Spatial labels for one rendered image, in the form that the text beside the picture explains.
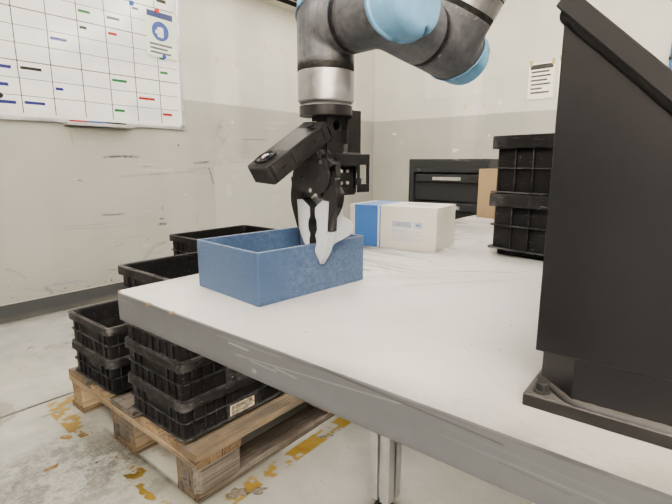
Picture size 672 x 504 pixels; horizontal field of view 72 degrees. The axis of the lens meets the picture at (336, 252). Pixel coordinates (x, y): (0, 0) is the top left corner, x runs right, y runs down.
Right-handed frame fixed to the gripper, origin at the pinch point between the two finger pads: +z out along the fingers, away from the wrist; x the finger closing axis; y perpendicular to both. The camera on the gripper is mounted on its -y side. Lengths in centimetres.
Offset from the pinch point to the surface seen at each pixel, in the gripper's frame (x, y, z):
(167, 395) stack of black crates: 65, 6, 48
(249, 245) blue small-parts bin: 14.4, -1.1, 0.3
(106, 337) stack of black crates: 101, 3, 41
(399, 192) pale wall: 257, 359, 20
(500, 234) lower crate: -6.0, 44.1, 1.3
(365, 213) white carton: 19.7, 32.9, -1.7
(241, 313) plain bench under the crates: -0.6, -12.8, 5.3
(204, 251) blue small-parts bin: 12.5, -10.0, -0.2
